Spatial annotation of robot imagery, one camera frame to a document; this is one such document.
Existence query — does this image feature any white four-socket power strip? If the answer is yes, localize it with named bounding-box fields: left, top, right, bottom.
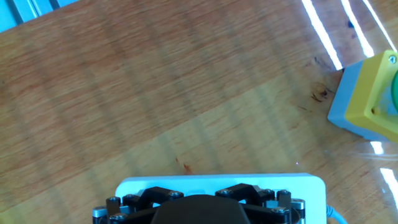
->
left=114, top=172, right=327, bottom=224

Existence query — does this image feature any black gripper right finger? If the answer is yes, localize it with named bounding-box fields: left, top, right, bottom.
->
left=214, top=183, right=307, bottom=224

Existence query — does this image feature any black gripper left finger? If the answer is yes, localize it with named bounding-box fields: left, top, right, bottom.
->
left=92, top=185, right=185, bottom=224

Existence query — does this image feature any grey power strip cord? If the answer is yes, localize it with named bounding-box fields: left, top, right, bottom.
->
left=325, top=204, right=349, bottom=224

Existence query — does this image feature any green button yellow box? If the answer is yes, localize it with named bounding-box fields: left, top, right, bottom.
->
left=326, top=49, right=398, bottom=143

